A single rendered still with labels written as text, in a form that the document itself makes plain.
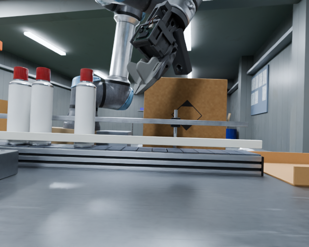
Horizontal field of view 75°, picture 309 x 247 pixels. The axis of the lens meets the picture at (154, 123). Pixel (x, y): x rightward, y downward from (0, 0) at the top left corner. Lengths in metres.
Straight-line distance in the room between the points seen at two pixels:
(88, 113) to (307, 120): 2.50
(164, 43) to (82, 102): 0.25
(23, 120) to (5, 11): 3.47
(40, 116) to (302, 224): 0.56
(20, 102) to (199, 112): 0.55
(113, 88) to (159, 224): 0.73
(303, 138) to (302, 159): 1.93
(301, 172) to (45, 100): 0.61
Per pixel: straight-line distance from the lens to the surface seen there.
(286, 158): 0.80
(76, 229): 0.25
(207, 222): 0.27
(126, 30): 0.97
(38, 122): 0.59
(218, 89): 0.77
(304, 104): 2.76
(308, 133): 2.76
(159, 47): 0.46
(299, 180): 0.51
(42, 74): 0.61
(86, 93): 0.54
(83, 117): 0.54
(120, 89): 0.91
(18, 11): 3.86
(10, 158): 0.50
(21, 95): 0.63
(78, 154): 0.52
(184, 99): 0.73
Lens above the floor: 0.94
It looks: 1 degrees up
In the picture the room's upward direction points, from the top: 2 degrees clockwise
